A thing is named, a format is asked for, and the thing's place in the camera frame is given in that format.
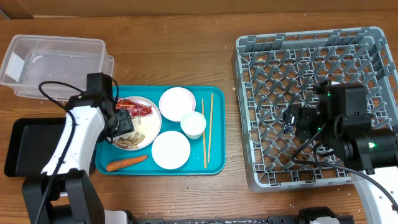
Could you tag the white cup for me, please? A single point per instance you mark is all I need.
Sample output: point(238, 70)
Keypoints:
point(193, 124)

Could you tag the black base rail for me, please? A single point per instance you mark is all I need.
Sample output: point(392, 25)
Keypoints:
point(284, 219)

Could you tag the orange carrot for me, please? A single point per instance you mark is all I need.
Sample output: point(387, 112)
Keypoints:
point(117, 165)

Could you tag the grey dishwasher rack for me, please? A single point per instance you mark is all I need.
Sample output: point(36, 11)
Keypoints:
point(273, 71)

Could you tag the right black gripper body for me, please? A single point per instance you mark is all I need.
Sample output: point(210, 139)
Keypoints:
point(307, 124)

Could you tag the clear plastic storage bin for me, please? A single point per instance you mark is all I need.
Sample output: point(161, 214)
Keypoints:
point(33, 59)

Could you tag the pile of peanut shells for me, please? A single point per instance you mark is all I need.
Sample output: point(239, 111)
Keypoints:
point(130, 142)

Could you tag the white bowl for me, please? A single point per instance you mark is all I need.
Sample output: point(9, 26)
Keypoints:
point(176, 102)
point(171, 150)

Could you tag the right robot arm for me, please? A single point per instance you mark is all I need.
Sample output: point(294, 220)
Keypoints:
point(342, 123)

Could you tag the teal serving tray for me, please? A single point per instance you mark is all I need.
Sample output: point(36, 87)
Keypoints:
point(209, 98)

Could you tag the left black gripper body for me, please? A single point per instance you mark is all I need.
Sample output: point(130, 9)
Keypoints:
point(125, 122)

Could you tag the pile of white rice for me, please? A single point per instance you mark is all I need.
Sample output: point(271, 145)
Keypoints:
point(146, 125)

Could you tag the red snack wrapper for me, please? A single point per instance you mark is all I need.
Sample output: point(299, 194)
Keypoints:
point(134, 108)

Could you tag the wooden chopstick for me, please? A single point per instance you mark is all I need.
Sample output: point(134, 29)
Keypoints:
point(203, 134)
point(210, 128)

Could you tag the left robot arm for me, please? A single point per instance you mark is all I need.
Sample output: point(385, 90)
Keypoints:
point(64, 193)

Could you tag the white plate with food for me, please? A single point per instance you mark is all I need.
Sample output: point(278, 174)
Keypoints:
point(156, 114)

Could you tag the black plastic tray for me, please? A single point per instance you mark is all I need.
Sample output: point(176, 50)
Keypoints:
point(33, 141)

